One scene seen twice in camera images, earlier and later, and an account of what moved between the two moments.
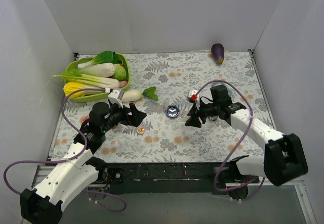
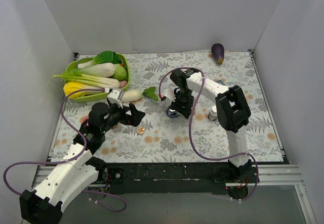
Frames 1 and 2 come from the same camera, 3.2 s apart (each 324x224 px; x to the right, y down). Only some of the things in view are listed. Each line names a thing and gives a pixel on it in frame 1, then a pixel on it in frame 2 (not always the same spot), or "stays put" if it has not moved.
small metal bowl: (172, 111) stays put
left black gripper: (127, 115) stays put
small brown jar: (140, 130) stays put
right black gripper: (199, 113) -> (183, 105)
